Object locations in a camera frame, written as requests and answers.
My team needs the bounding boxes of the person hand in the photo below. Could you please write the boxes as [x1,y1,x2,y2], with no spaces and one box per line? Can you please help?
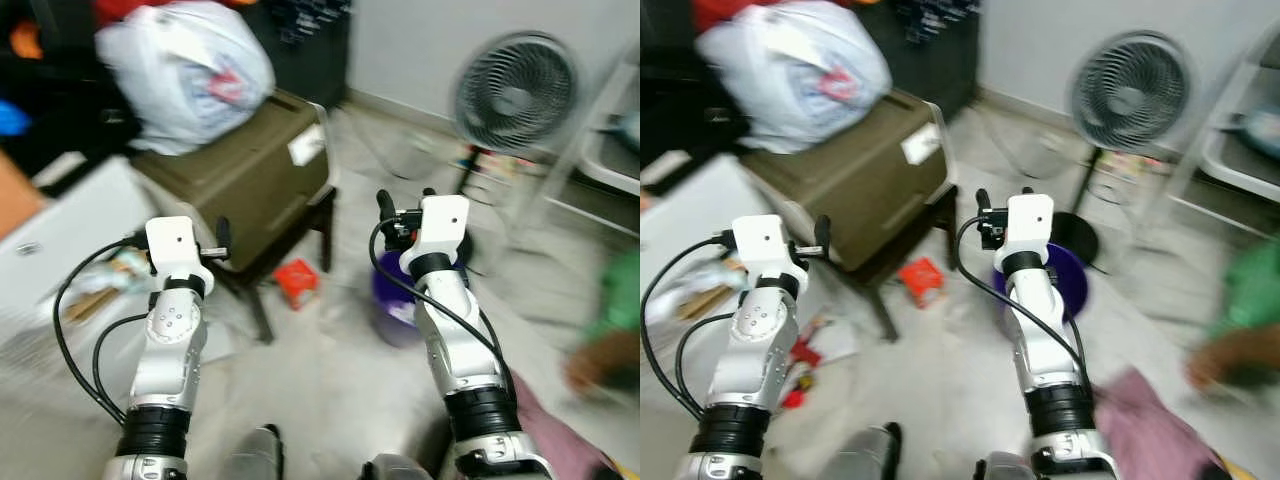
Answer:
[563,328,641,397]
[1185,323,1280,395]

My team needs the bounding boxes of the olive storage box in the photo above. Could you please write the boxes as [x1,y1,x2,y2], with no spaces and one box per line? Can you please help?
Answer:
[130,88,338,278]
[738,88,958,275]

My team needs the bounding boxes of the dark wooden stool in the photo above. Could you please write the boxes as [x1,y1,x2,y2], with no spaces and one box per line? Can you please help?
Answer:
[205,188,338,346]
[830,185,961,344]

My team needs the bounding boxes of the purple bucket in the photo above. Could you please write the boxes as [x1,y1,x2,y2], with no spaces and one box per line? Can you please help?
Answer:
[370,240,473,348]
[990,240,1093,324]

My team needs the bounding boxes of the small red box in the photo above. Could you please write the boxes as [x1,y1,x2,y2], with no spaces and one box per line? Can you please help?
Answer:
[896,256,951,312]
[272,257,323,312]

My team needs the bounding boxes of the brown cardboard scraps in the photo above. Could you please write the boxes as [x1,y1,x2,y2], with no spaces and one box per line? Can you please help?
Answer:
[660,260,761,321]
[60,248,153,323]

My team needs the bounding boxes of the white drawer unit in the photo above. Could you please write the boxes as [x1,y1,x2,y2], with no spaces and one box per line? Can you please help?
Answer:
[0,155,236,421]
[640,155,816,341]

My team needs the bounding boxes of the grey floor fan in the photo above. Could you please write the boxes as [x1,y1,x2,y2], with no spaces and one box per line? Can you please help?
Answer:
[452,31,583,201]
[1048,31,1198,269]

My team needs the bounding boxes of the dark wooden cabinet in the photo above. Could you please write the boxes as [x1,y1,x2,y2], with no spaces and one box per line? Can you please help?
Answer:
[868,0,988,103]
[238,0,353,113]

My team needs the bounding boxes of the white printed plastic bag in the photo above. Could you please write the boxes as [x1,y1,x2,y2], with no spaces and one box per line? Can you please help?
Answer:
[695,0,896,158]
[95,0,278,158]

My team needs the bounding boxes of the black box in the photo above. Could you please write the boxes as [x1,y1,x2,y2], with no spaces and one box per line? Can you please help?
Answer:
[0,50,141,181]
[640,50,746,161]

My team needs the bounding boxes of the green plastic stool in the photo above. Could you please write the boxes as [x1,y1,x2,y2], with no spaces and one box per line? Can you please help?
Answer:
[1203,236,1280,343]
[578,248,641,346]

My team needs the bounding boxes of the orange cardboard box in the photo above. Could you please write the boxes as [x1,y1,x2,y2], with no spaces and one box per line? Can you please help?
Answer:
[0,148,48,238]

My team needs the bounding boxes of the grey left robot leg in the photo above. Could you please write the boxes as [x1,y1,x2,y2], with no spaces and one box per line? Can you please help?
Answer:
[820,421,903,480]
[225,424,286,480]

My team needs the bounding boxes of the grey robot leg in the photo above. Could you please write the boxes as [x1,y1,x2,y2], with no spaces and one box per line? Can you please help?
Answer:
[973,450,1043,480]
[358,452,438,480]
[225,424,286,480]
[820,421,903,480]

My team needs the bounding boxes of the blue bottle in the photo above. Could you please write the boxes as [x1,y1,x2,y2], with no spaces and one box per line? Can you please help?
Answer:
[0,98,33,138]

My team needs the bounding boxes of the grey right robot leg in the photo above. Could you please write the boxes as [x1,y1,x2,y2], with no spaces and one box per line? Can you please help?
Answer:
[973,450,1043,480]
[358,452,438,480]

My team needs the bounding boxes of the red Yonex bag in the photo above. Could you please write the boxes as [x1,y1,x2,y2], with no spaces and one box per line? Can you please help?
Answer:
[693,0,761,31]
[93,0,151,28]

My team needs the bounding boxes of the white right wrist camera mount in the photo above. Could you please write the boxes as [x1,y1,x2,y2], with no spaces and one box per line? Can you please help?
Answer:
[413,194,472,263]
[1004,192,1057,261]

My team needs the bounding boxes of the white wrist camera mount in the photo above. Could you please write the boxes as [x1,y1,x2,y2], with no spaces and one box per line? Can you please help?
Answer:
[1004,192,1057,261]
[729,214,803,293]
[144,214,217,293]
[413,194,472,263]

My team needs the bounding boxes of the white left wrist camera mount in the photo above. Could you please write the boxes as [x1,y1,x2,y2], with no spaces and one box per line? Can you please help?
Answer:
[144,214,217,293]
[729,214,803,293]

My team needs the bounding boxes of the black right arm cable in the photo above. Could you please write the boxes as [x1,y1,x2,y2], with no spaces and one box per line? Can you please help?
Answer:
[954,215,1093,396]
[368,222,516,396]

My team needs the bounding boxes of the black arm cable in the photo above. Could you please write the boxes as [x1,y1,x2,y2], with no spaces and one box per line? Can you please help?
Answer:
[640,234,735,421]
[90,312,156,421]
[675,312,741,416]
[368,222,516,396]
[52,236,151,426]
[954,215,1093,396]

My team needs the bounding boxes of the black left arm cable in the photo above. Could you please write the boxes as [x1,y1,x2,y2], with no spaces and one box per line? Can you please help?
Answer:
[52,236,151,426]
[640,234,735,421]
[90,312,156,421]
[675,312,741,416]

